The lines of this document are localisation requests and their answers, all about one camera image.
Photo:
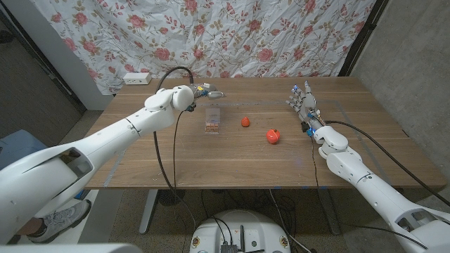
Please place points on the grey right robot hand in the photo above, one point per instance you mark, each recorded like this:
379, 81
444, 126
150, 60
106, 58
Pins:
305, 103

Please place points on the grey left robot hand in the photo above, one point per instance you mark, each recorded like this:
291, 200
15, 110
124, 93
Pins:
207, 92

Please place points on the clear eyeshadow palette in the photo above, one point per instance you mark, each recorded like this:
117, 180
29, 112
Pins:
212, 126

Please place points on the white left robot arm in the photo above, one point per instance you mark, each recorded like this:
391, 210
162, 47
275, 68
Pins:
105, 140

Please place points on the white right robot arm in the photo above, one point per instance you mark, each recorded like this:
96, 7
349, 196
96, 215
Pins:
372, 189

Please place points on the red toy tomato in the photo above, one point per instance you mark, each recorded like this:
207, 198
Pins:
273, 137

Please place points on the small red toy strawberry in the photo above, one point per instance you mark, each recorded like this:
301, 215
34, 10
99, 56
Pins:
245, 122

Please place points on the floral backdrop cloth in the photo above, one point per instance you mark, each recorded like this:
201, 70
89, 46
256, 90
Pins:
211, 35

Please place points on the white power strip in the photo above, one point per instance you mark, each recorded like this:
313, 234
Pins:
137, 78

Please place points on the black backdrop pole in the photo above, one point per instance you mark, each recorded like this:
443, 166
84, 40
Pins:
362, 38

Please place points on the black round floor fan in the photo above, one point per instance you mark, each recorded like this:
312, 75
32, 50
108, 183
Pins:
171, 197

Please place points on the white table leg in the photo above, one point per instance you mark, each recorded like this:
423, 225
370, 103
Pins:
147, 214
330, 214

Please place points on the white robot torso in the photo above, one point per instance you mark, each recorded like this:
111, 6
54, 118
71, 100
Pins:
242, 225

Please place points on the grey sneaker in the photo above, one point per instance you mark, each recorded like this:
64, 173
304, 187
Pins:
63, 219

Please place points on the blue plastic bin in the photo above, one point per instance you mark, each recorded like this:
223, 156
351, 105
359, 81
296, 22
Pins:
17, 147

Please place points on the person's bare leg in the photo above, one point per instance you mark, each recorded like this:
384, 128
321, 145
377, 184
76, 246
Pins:
30, 227

